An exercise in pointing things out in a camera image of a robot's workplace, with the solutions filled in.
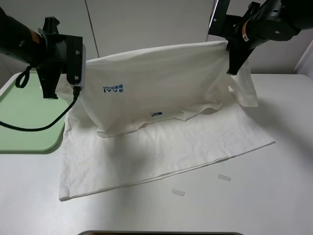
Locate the green plastic tray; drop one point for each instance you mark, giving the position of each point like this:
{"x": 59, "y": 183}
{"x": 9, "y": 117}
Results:
{"x": 26, "y": 108}

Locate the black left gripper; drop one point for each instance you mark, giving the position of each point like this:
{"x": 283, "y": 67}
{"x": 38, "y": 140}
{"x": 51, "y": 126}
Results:
{"x": 51, "y": 59}

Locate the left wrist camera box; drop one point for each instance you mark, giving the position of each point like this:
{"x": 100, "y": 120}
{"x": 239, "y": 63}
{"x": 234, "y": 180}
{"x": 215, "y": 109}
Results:
{"x": 75, "y": 61}

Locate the white short sleeve t-shirt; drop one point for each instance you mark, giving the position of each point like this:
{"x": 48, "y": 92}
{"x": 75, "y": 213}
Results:
{"x": 147, "y": 114}

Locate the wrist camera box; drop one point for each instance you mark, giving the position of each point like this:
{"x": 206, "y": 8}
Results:
{"x": 75, "y": 61}
{"x": 221, "y": 24}

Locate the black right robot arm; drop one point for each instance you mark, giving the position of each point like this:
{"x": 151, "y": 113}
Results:
{"x": 301, "y": 12}

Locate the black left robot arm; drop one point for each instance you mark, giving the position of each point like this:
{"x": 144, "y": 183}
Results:
{"x": 16, "y": 42}

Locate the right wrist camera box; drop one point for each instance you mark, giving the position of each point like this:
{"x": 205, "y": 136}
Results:
{"x": 221, "y": 24}

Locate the white tape strip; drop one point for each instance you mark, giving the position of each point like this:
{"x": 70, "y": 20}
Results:
{"x": 178, "y": 192}
{"x": 223, "y": 177}

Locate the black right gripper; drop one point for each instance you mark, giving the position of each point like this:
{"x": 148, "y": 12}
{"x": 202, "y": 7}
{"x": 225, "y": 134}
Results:
{"x": 261, "y": 23}

